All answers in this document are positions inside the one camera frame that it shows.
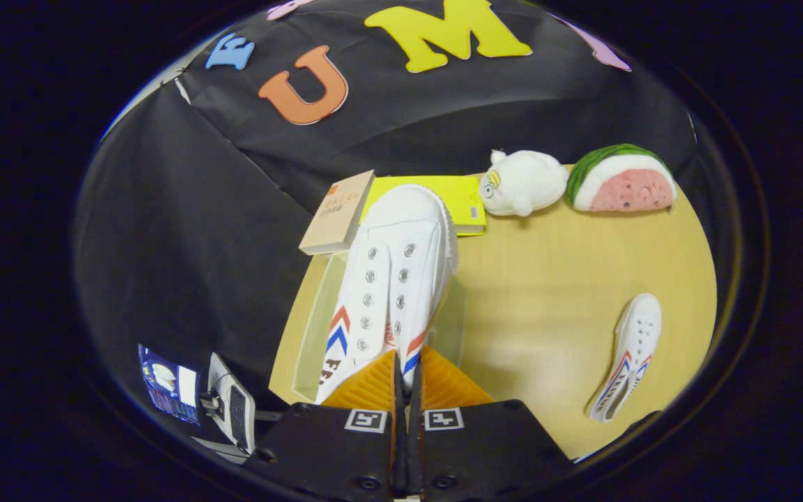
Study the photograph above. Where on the white canvas shoe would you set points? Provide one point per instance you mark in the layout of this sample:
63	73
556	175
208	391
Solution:
401	230
635	335

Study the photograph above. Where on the black backdrop cloth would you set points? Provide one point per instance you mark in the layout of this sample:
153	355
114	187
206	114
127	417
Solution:
185	244

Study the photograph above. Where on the blue printed poster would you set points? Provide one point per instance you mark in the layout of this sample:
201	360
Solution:
168	383

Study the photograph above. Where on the white and black device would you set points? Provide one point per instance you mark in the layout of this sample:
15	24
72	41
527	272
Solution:
234	408

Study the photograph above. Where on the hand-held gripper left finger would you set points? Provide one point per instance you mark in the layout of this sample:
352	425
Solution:
332	446

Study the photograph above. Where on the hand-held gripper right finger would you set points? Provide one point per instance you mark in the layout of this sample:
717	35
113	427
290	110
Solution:
485	446

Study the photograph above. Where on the yellow book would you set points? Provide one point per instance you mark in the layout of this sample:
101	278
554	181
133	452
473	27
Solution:
461	195

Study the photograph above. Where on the white plush toy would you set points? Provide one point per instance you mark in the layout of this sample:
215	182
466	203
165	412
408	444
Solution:
523	183

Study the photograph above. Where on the watermelon slice plush toy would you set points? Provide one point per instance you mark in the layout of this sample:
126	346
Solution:
624	185

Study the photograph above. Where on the pale green storage box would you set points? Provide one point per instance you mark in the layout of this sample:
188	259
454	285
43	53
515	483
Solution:
318	328

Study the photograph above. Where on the beige book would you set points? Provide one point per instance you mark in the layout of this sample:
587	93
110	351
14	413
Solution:
337	213

